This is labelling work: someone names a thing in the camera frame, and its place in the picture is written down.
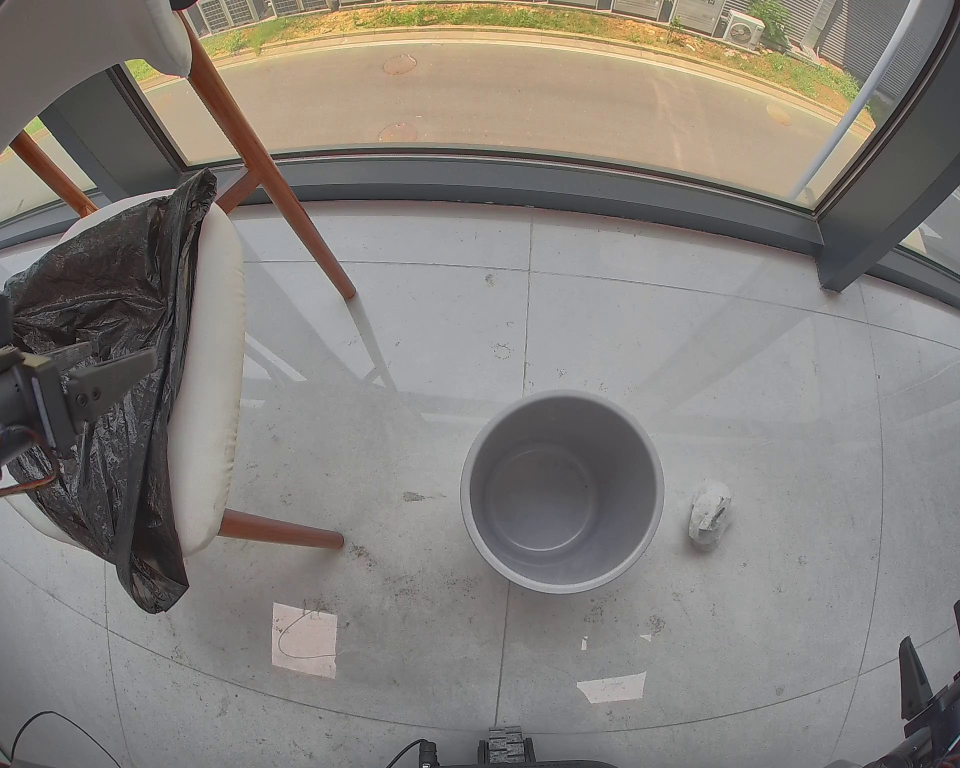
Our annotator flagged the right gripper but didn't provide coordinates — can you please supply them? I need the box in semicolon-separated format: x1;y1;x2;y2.
898;599;960;745

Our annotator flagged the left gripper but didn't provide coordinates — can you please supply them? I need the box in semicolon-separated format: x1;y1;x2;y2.
0;341;159;456

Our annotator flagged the black plastic bag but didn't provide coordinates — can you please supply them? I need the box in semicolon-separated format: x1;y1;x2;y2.
2;169;219;615

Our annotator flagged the white trash bin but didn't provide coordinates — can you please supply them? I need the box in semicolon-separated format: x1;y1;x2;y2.
459;388;666;596

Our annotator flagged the white cushioned wooden chair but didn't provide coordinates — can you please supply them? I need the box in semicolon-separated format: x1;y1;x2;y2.
0;0;358;560

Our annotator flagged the crumpled white paper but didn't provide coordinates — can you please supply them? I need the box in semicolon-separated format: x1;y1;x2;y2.
687;481;735;555

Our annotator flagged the window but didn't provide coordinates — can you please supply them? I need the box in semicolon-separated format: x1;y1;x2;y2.
0;0;960;303

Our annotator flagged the black cable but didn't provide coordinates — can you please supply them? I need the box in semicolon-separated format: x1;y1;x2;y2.
385;738;438;768
10;710;126;768

